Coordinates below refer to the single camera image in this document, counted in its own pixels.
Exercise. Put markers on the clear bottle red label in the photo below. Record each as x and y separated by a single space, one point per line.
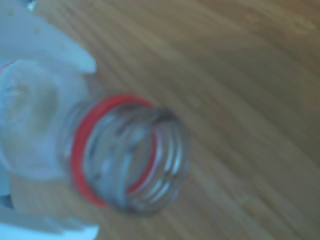
140 160

